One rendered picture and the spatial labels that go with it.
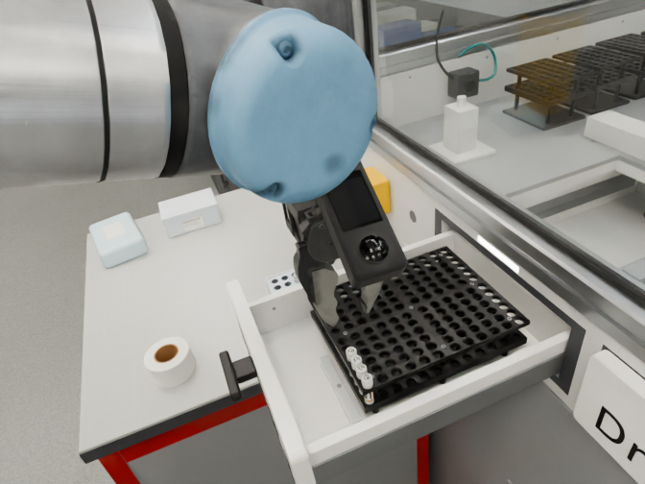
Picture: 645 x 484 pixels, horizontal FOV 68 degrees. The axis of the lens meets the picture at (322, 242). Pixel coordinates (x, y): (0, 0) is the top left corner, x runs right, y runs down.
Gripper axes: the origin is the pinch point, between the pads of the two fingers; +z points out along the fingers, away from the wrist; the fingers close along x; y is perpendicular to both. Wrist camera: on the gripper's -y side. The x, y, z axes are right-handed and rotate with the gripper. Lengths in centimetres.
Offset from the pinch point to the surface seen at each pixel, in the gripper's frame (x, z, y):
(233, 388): 14.3, 6.1, 1.7
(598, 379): -20.8, 7.2, -14.2
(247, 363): 12.0, 6.2, 4.5
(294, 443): 10.3, 4.4, -8.6
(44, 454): 82, 97, 83
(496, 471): -22, 48, -2
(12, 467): 91, 97, 83
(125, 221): 27, 17, 68
